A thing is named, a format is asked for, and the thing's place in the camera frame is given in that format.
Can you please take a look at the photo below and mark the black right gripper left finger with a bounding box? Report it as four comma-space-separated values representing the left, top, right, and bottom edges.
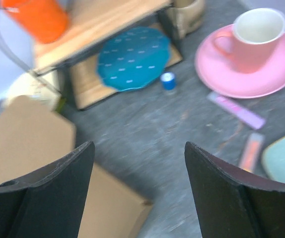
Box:
0, 141, 95, 238

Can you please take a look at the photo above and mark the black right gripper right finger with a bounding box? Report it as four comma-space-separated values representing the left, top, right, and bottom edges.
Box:
184, 142, 285, 238

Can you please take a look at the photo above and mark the brown cardboard box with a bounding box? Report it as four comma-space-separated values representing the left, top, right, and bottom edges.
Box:
0, 96, 152, 238

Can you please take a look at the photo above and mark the blue small bottle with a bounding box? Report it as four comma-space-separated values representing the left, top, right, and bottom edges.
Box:
160, 72, 176, 95

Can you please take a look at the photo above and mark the peach highlighter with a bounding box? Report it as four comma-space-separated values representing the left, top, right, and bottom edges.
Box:
238, 132, 265, 173

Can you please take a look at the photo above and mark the cream bird plate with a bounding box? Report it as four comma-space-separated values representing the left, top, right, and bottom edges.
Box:
2, 73, 61, 111

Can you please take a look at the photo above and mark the pink saucer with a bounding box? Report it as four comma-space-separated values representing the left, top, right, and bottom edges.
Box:
194, 33, 285, 99

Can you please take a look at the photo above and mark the blue dotted plate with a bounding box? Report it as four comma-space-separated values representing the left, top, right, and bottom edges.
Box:
97, 27, 171, 92

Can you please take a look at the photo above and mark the pink cup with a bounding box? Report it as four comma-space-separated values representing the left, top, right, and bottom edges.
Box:
212, 8, 285, 73

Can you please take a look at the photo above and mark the orange mug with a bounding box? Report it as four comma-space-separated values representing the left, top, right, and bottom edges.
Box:
0, 0, 69, 44

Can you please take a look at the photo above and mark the beige ceramic cup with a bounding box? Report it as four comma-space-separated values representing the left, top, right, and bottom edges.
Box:
166, 0, 206, 39

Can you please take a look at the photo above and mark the black wire wooden shelf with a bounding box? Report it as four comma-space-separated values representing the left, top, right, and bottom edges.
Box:
34, 0, 183, 110

